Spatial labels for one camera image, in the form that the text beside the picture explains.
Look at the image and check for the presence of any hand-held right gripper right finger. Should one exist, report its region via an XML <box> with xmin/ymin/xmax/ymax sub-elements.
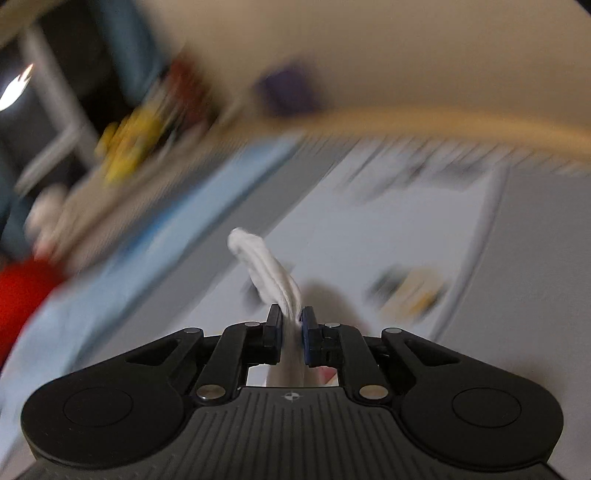
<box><xmin>301</xmin><ymin>307</ymin><xmax>463</xmax><ymax>403</ymax></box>

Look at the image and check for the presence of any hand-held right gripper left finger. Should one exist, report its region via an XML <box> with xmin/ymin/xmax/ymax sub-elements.
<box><xmin>126</xmin><ymin>304</ymin><xmax>283</xmax><ymax>403</ymax></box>

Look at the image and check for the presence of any white garment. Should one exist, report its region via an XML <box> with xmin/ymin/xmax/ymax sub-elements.
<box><xmin>227</xmin><ymin>227</ymin><xmax>320</xmax><ymax>388</ymax></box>

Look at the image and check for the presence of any grey printed blanket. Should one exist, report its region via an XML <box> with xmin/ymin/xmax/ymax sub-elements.
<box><xmin>0</xmin><ymin>134</ymin><xmax>591</xmax><ymax>480</ymax></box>

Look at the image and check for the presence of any light blue cloth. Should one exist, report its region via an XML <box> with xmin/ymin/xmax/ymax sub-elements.
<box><xmin>0</xmin><ymin>138</ymin><xmax>301</xmax><ymax>416</ymax></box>

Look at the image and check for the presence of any yellow object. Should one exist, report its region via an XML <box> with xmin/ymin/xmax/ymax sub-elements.
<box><xmin>93</xmin><ymin>106</ymin><xmax>172</xmax><ymax>186</ymax></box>

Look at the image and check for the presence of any purple object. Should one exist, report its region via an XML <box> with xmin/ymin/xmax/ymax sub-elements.
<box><xmin>253</xmin><ymin>64</ymin><xmax>325</xmax><ymax>119</ymax></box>

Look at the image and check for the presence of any red round object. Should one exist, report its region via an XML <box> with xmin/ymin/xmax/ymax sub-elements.
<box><xmin>0</xmin><ymin>257</ymin><xmax>71</xmax><ymax>367</ymax></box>

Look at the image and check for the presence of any wooden bed frame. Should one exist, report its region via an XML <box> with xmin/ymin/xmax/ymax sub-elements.
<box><xmin>210</xmin><ymin>105</ymin><xmax>591</xmax><ymax>160</ymax></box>

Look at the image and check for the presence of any white frame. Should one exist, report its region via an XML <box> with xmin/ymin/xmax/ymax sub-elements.
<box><xmin>17</xmin><ymin>23</ymin><xmax>95</xmax><ymax>188</ymax></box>

